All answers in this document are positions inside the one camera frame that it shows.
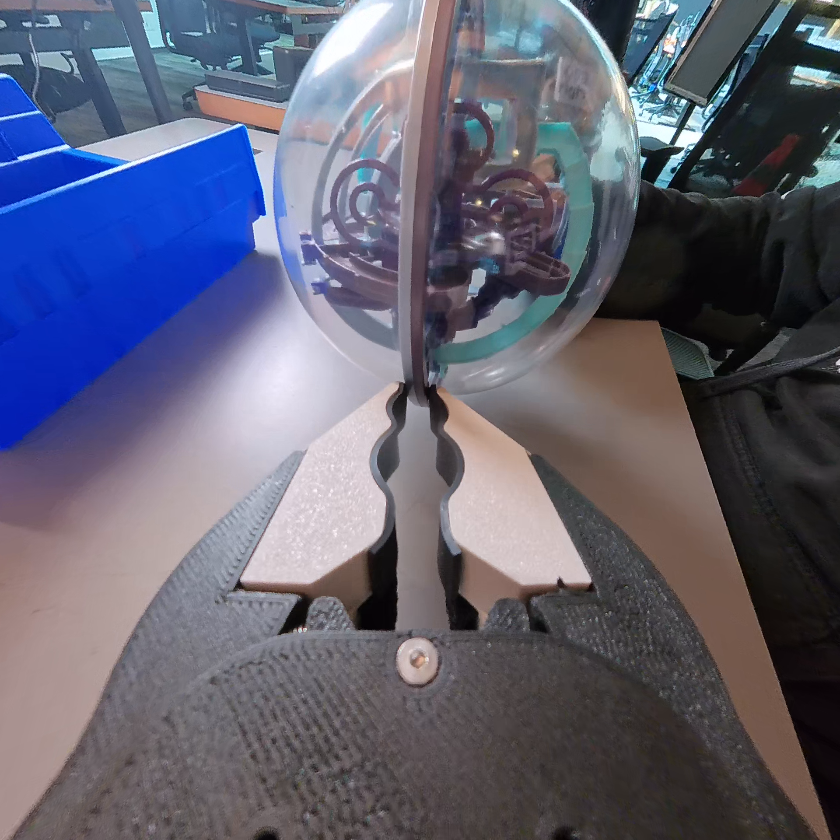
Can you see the person's black printed jacket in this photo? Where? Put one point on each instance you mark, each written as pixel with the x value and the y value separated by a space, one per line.
pixel 788 499

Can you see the clear maze ball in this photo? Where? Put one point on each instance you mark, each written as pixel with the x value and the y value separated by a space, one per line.
pixel 368 171

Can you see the black office chair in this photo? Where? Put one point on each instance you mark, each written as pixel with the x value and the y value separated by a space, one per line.
pixel 217 33

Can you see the blue plastic bin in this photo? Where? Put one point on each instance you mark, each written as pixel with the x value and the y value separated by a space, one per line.
pixel 92 263

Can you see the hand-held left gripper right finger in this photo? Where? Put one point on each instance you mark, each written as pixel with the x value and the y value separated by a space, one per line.
pixel 519 519

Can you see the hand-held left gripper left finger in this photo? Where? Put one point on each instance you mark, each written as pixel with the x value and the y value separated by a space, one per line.
pixel 322 519

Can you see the black monitor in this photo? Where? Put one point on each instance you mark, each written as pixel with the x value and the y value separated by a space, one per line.
pixel 722 46

